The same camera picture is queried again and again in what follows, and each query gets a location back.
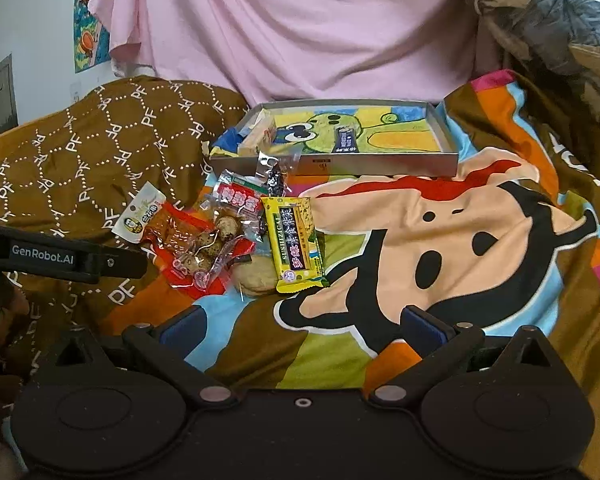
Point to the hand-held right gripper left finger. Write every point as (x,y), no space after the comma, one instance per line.
(180,332)

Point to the colourful cartoon printed blanket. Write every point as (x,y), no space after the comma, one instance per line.
(455,240)

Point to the pink cloth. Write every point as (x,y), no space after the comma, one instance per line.
(290,30)

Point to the small clear dark snack packet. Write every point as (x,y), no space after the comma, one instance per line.
(276,177)

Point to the wall poster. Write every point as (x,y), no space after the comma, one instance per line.
(87,15)

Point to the red quail egg packet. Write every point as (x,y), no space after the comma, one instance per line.
(215,242)

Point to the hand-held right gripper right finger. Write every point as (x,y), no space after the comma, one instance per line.
(425,331)

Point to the orange tofu packet white top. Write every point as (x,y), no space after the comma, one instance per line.
(172,230)

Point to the brown patterned blanket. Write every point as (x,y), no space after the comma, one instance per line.
(95,150)

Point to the round biscuit packet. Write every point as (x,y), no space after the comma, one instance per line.
(254,275)

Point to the plastic bag of clothes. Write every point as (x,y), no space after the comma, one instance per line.
(555,15)

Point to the cream wafer snack packet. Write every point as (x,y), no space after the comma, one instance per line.
(257,140)

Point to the red white label snack packet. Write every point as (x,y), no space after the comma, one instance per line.
(237,197)

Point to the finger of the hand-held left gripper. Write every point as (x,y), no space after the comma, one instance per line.
(125,262)

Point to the yellow snack packet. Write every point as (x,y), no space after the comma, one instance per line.
(295,245)

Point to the white wall socket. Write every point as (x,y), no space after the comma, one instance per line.
(76,92)

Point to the dark blue snack bar packet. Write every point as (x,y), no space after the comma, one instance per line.
(344,141)

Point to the grey box with cartoon lining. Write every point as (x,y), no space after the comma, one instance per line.
(330,160)

